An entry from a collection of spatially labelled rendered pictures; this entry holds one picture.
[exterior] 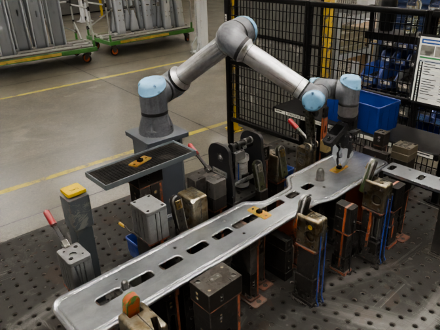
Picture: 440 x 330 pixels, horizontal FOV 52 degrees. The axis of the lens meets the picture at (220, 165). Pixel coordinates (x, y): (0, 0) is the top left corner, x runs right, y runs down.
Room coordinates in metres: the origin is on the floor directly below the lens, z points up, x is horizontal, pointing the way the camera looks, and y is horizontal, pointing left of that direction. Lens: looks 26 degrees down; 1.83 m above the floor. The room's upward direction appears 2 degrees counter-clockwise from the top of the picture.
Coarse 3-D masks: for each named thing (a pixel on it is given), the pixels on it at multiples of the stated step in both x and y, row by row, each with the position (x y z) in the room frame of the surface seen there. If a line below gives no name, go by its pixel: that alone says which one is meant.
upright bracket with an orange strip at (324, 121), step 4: (324, 108) 1.79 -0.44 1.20; (328, 108) 1.80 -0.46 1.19; (324, 112) 1.79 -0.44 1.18; (324, 116) 1.79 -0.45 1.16; (324, 120) 1.79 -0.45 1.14; (324, 124) 1.79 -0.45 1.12; (324, 128) 1.79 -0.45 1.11; (320, 132) 1.79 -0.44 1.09; (324, 132) 1.80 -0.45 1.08; (320, 136) 1.79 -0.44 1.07; (324, 136) 1.79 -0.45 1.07; (320, 140) 1.79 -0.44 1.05; (320, 156) 1.79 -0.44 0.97
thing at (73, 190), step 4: (72, 184) 1.27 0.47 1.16; (76, 184) 1.26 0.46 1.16; (64, 188) 1.24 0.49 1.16; (68, 188) 1.24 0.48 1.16; (72, 188) 1.24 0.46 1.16; (76, 188) 1.24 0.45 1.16; (80, 188) 1.24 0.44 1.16; (84, 188) 1.24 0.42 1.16; (64, 192) 1.21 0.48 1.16; (68, 192) 1.21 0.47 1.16; (72, 192) 1.21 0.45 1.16; (76, 192) 1.21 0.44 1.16; (80, 192) 1.22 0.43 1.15; (68, 196) 1.20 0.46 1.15; (72, 196) 1.20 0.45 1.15
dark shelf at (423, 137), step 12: (276, 108) 2.29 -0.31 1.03; (288, 108) 2.28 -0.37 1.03; (300, 108) 2.27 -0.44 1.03; (360, 132) 1.92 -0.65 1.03; (396, 132) 1.90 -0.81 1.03; (408, 132) 1.89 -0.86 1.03; (420, 132) 1.89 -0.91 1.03; (420, 144) 1.76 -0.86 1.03; (432, 144) 1.75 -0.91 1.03; (432, 156) 1.66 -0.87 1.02
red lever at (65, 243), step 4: (44, 212) 1.15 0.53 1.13; (48, 212) 1.15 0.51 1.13; (48, 216) 1.14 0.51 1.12; (52, 216) 1.14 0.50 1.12; (48, 220) 1.13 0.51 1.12; (52, 220) 1.13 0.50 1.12; (52, 224) 1.12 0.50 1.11; (56, 228) 1.12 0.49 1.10; (56, 232) 1.10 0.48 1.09; (60, 232) 1.11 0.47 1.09; (60, 236) 1.09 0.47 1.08; (60, 240) 1.09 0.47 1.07; (64, 240) 1.08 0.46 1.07; (64, 244) 1.07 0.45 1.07; (68, 244) 1.07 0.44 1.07
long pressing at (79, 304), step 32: (320, 160) 1.69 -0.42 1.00; (352, 160) 1.69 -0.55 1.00; (384, 160) 1.68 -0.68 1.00; (288, 192) 1.44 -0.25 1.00; (320, 192) 1.43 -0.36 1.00; (224, 224) 1.25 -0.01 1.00; (256, 224) 1.24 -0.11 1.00; (160, 256) 1.09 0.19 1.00; (192, 256) 1.08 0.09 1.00; (224, 256) 1.08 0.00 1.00; (96, 288) 0.96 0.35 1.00; (160, 288) 0.95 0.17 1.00; (64, 320) 0.85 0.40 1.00; (96, 320) 0.84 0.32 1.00
